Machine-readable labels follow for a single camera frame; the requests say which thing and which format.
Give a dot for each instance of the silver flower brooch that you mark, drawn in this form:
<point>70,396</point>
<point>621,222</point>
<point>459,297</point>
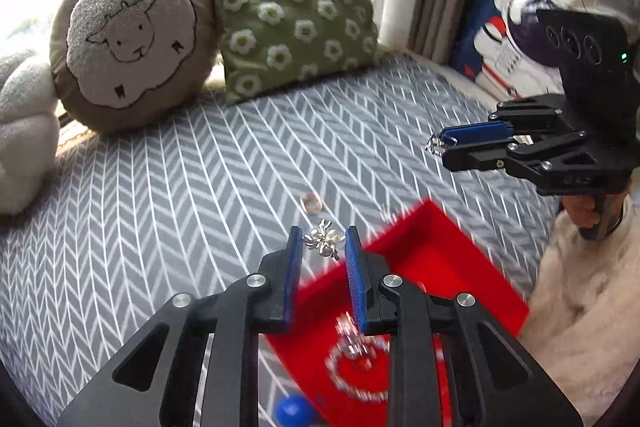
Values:
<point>325,240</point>

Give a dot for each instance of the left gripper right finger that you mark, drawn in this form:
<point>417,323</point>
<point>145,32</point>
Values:
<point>449,357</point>

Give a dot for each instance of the round sheep cushion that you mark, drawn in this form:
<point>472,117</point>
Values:
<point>121,64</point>

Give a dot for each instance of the green daisy pillow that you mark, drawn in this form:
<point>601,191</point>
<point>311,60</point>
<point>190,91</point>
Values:
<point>267,45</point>

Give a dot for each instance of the red plastic tray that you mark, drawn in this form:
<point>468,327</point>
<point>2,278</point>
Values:
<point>424,247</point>

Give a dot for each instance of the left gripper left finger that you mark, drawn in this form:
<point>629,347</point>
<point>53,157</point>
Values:
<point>195,361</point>

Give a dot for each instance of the white pumpkin cushion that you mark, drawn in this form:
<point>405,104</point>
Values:
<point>29,128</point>

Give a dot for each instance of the person's hand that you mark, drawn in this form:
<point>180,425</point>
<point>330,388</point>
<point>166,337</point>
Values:
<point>582,210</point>

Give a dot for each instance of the blue ball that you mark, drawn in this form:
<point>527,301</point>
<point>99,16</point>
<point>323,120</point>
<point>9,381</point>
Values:
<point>296,411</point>

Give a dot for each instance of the grey chevron bed cover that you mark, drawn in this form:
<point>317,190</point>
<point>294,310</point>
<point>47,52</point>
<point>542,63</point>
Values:
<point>192,203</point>

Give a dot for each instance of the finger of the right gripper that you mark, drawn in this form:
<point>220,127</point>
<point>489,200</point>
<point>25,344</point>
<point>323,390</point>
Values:
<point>482,132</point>
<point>481,156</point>

